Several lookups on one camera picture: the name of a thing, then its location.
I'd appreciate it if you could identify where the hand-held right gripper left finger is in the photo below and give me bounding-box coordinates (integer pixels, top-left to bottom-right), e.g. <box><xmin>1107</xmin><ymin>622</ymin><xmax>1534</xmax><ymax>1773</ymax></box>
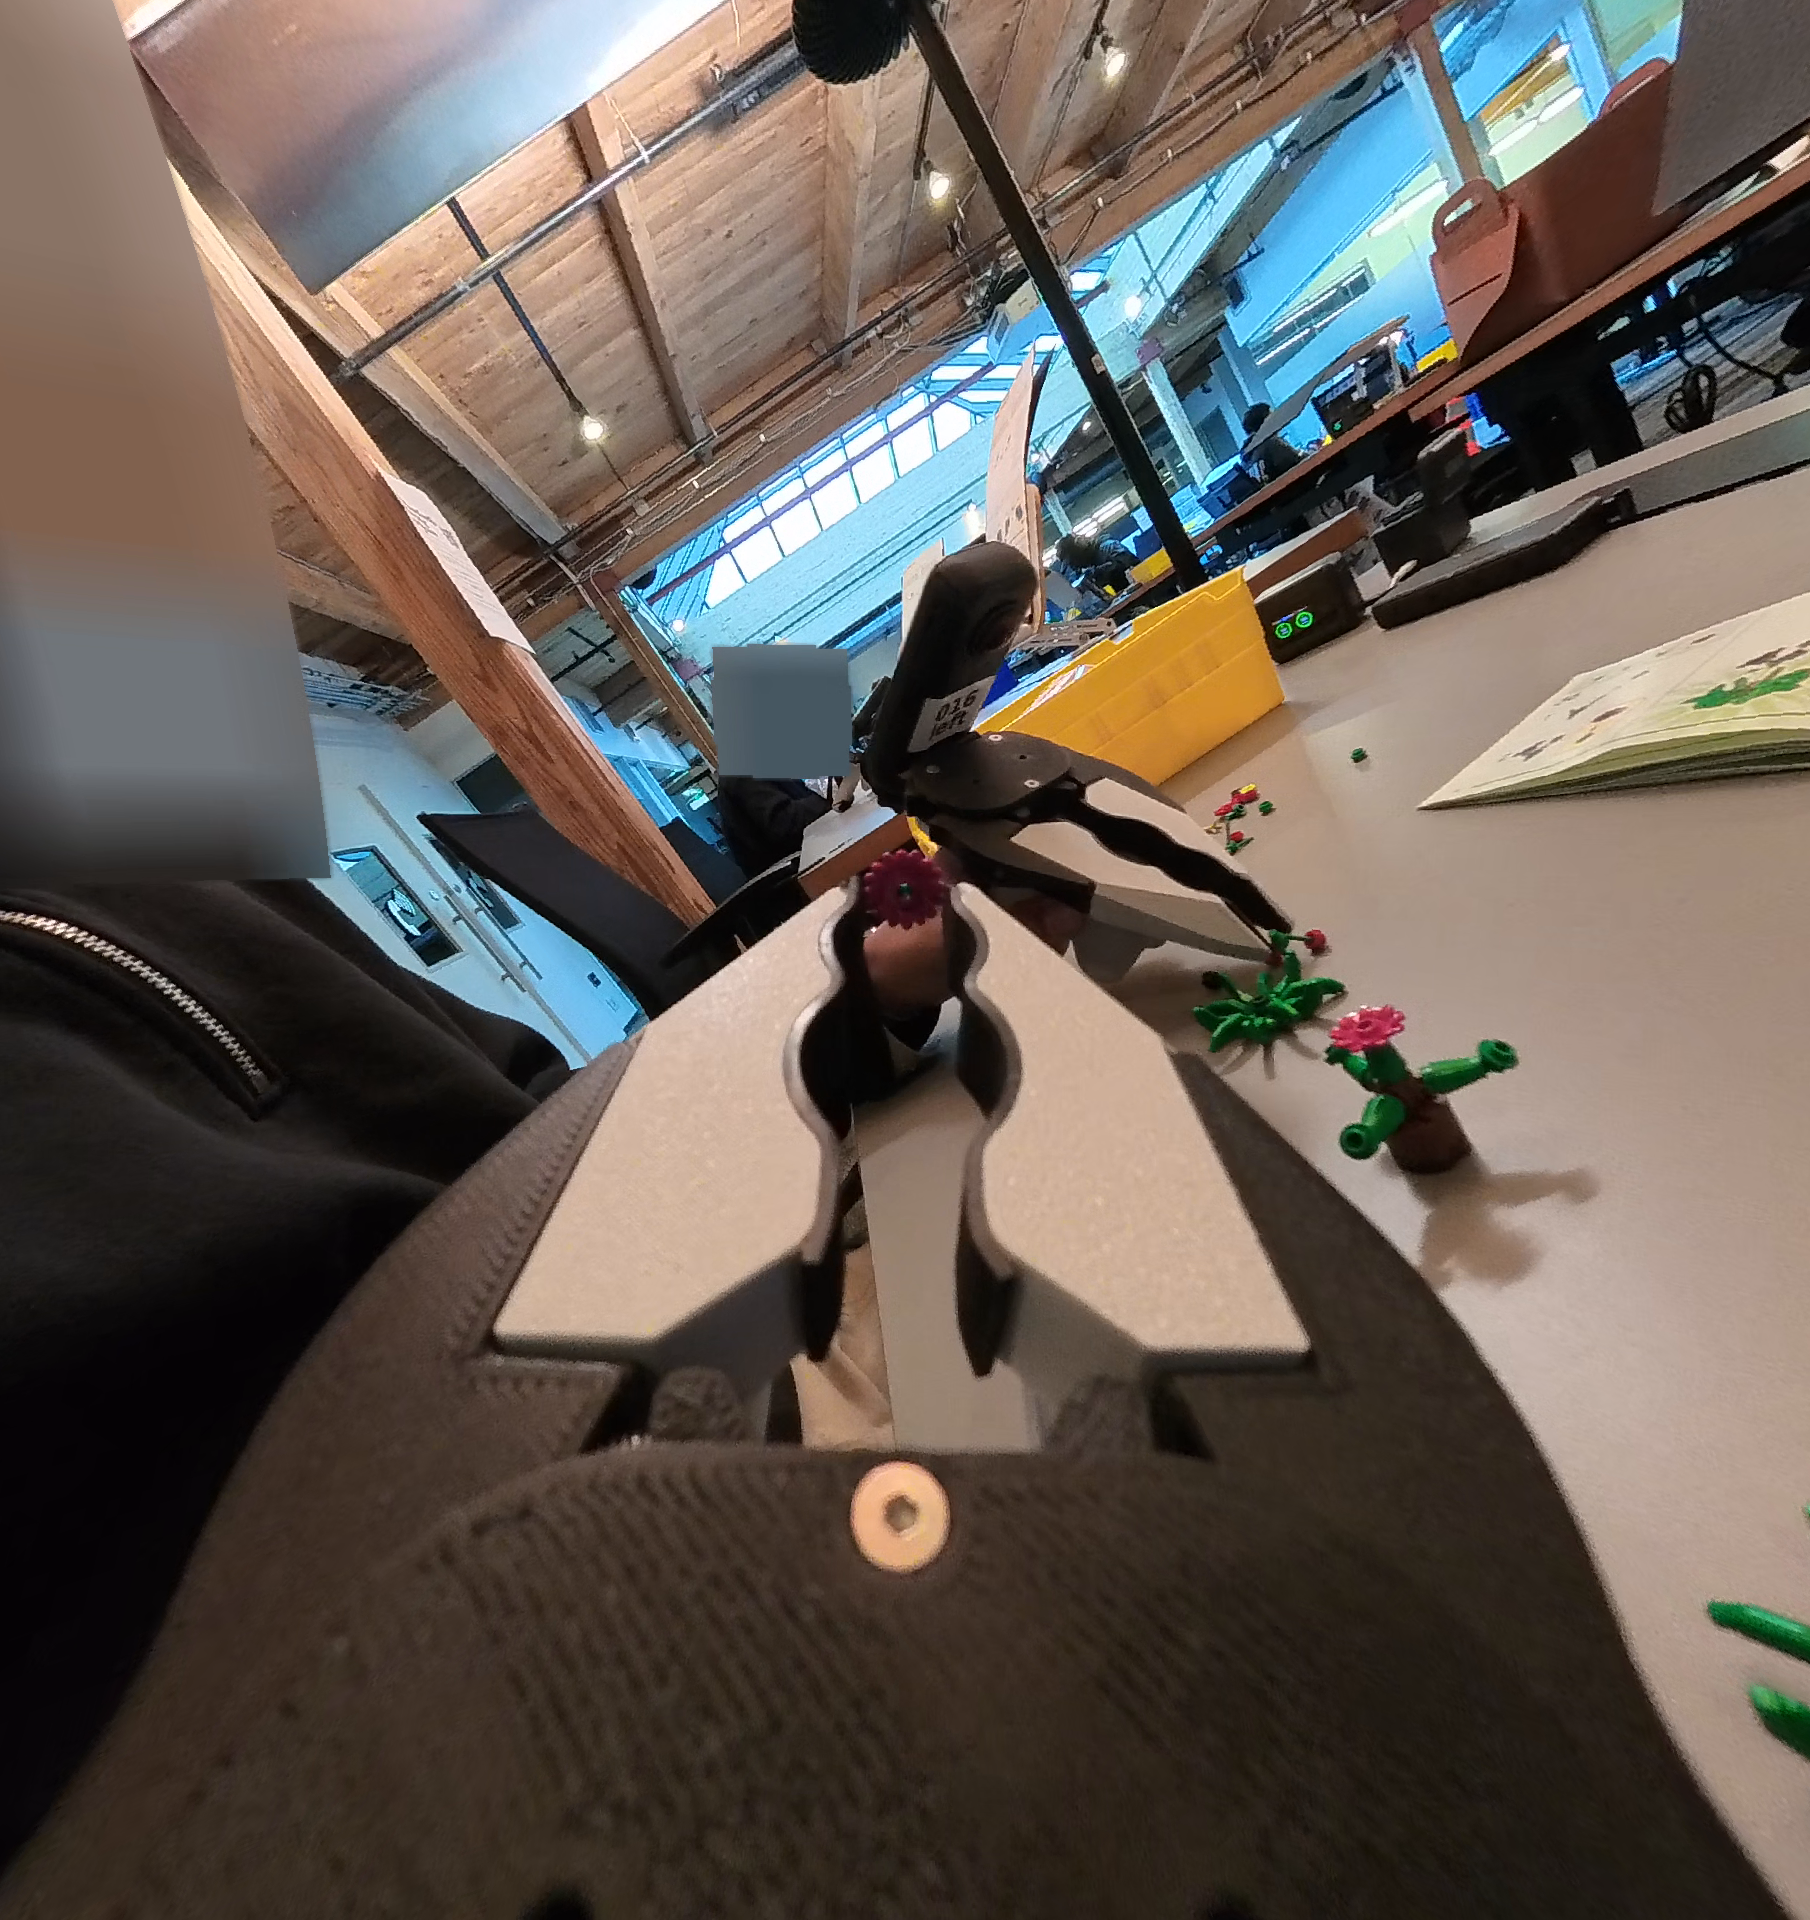
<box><xmin>492</xmin><ymin>879</ymin><xmax>865</xmax><ymax>1423</ymax></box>

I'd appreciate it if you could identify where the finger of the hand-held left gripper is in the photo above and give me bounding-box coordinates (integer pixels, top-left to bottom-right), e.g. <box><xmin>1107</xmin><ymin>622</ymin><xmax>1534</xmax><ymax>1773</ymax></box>
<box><xmin>1060</xmin><ymin>746</ymin><xmax>1295</xmax><ymax>936</ymax></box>
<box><xmin>983</xmin><ymin>845</ymin><xmax>1284</xmax><ymax>965</ymax></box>

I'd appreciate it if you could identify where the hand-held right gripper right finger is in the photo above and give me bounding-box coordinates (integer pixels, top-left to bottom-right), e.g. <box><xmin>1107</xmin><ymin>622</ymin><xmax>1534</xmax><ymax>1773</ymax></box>
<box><xmin>943</xmin><ymin>879</ymin><xmax>1316</xmax><ymax>1389</ymax></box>

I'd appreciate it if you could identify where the green plant with pink flowers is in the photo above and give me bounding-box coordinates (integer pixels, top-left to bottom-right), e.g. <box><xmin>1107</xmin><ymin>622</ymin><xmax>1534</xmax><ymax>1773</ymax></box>
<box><xmin>1193</xmin><ymin>958</ymin><xmax>1345</xmax><ymax>1053</ymax></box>

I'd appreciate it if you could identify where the person's left hand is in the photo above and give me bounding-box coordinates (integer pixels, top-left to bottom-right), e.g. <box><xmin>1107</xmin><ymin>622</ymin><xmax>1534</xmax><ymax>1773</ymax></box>
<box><xmin>858</xmin><ymin>919</ymin><xmax>955</xmax><ymax>1047</ymax></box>

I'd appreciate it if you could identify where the yellow storage bin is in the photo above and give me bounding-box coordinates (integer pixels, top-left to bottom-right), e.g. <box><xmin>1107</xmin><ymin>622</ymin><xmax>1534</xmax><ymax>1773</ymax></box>
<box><xmin>980</xmin><ymin>567</ymin><xmax>1284</xmax><ymax>786</ymax></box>

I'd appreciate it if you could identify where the black charger box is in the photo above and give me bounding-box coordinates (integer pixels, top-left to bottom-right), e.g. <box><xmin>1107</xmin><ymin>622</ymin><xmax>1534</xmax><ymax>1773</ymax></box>
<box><xmin>1252</xmin><ymin>552</ymin><xmax>1367</xmax><ymax>666</ymax></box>

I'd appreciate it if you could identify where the brown-base toy plant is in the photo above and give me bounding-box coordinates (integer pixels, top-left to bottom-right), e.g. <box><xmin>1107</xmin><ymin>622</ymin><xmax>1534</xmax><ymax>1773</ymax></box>
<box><xmin>1324</xmin><ymin>1002</ymin><xmax>1522</xmax><ymax>1175</ymax></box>

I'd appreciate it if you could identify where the black office chair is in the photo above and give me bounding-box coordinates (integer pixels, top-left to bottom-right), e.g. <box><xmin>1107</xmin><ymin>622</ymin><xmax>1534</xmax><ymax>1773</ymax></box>
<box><xmin>417</xmin><ymin>810</ymin><xmax>811</xmax><ymax>1025</ymax></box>

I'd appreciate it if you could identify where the black pole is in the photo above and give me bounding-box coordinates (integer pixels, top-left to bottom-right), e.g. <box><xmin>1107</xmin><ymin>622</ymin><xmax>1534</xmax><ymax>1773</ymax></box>
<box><xmin>788</xmin><ymin>0</ymin><xmax>1209</xmax><ymax>597</ymax></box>

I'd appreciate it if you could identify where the black device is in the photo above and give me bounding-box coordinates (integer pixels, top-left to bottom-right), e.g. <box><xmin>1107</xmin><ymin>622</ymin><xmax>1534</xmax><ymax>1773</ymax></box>
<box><xmin>1375</xmin><ymin>427</ymin><xmax>1480</xmax><ymax>572</ymax></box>

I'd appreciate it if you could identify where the black power adapter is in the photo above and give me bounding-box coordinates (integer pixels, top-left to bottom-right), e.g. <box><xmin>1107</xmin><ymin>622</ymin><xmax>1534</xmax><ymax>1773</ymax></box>
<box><xmin>1370</xmin><ymin>487</ymin><xmax>1638</xmax><ymax>632</ymax></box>

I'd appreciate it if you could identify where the person's black jacket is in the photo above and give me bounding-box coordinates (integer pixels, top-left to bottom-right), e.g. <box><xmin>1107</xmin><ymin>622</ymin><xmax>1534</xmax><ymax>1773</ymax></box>
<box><xmin>0</xmin><ymin>882</ymin><xmax>577</xmax><ymax>1920</ymax></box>

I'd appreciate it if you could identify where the white paper notice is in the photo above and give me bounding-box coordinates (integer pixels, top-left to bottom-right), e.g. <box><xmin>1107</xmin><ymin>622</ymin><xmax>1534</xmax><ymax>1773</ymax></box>
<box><xmin>384</xmin><ymin>478</ymin><xmax>536</xmax><ymax>652</ymax></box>

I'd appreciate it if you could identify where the toy instruction booklet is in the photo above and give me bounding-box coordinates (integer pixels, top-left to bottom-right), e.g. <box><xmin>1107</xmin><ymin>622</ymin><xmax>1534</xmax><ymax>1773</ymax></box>
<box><xmin>1418</xmin><ymin>578</ymin><xmax>1810</xmax><ymax>814</ymax></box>

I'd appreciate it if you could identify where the brown bag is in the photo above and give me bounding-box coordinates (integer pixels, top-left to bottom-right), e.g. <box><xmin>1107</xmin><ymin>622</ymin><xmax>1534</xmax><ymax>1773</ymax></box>
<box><xmin>1431</xmin><ymin>60</ymin><xmax>1727</xmax><ymax>364</ymax></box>

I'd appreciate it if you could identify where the wooden post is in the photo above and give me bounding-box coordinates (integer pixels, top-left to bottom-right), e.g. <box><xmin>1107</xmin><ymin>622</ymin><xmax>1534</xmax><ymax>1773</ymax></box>
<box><xmin>139</xmin><ymin>60</ymin><xmax>730</xmax><ymax>925</ymax></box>

